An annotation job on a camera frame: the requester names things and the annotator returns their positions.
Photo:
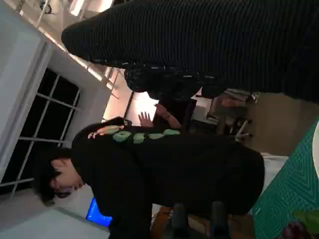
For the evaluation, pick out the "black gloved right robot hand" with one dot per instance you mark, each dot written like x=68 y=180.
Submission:
x=199 y=37

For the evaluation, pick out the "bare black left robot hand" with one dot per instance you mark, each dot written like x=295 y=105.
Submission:
x=219 y=219

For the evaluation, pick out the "red toy grapes with leaf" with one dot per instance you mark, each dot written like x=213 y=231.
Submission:
x=296 y=230

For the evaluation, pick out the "white square plate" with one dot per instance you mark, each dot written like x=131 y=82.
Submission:
x=316 y=149

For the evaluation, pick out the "green cutting mat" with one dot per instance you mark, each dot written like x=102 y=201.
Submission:
x=286 y=194

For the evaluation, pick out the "office chair with castors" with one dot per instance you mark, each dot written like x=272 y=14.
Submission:
x=236 y=124

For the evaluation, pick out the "person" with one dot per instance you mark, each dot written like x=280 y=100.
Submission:
x=147 y=119

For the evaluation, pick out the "blue monitor screen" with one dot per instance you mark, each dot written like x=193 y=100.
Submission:
x=97 y=215

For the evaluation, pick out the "dark gridded window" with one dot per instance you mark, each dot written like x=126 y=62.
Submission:
x=49 y=112

